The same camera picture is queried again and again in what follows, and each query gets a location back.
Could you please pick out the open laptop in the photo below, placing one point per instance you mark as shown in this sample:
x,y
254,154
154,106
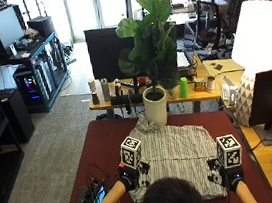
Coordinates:
x,y
182,60

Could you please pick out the black cabinet with coloured lights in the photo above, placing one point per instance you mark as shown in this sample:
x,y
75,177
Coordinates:
x,y
8,115

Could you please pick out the small black bottle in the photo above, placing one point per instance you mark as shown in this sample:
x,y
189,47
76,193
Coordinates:
x,y
95,98

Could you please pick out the black speaker bar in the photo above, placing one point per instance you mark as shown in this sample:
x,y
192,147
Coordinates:
x,y
125,99

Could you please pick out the blue and black shelf cart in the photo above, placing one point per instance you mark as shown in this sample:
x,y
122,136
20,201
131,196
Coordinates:
x,y
40,53

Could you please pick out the grey metal bottle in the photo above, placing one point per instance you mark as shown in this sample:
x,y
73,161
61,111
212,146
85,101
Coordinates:
x,y
105,89

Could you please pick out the black-framed monitor with pale screen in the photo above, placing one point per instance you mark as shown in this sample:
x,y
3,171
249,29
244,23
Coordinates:
x,y
4,29

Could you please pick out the black office chair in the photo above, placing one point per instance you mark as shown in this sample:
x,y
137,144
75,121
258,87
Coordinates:
x,y
247,2

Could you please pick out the person's right hand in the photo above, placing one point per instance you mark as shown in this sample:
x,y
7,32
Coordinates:
x,y
229,176

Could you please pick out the black box on cart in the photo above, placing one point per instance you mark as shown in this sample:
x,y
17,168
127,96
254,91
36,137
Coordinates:
x,y
41,26

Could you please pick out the white paper cup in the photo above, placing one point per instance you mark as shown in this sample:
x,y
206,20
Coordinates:
x,y
91,84

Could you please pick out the large black monitor back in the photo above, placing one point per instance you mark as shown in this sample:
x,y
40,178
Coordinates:
x,y
106,55

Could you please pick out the small black flat item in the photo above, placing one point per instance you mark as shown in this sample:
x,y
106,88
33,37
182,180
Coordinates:
x,y
218,67

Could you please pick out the person's left hand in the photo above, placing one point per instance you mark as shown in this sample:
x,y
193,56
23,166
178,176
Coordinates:
x,y
130,178

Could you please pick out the dark red tablecloth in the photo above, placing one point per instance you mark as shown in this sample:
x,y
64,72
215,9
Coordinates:
x,y
102,142

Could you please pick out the white marker cube on glove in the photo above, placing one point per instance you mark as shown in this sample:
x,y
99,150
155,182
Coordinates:
x,y
229,151
131,152

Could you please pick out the green cup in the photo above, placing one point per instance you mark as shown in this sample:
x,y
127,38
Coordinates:
x,y
183,87

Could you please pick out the small yellow box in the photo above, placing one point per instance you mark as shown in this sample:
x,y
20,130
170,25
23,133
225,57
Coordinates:
x,y
200,85

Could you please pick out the potted leafy plant, white pot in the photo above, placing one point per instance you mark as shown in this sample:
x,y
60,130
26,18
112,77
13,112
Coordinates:
x,y
156,110

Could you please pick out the white boxy gadget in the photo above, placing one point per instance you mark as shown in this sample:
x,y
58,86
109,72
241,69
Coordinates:
x,y
229,92

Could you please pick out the computer tower with coloured lights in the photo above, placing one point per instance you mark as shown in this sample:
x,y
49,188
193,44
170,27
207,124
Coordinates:
x,y
34,85

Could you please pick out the white marker cube on left glove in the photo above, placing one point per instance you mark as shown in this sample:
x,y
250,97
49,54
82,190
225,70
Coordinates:
x,y
131,152

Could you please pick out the pale round jar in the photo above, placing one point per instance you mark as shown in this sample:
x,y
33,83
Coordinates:
x,y
210,84

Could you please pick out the white marker cube on right glove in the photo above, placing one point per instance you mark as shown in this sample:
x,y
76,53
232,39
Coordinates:
x,y
229,151

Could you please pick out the white lamp with patterned base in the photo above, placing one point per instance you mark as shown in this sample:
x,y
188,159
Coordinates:
x,y
258,35

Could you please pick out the long wooden desk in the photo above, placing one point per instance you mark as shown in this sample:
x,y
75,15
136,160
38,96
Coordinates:
x,y
194,96

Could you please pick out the grey striped white shirt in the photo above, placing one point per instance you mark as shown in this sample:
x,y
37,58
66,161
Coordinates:
x,y
178,151

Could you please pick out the black device with lit screen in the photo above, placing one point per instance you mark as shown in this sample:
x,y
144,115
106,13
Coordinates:
x,y
99,195

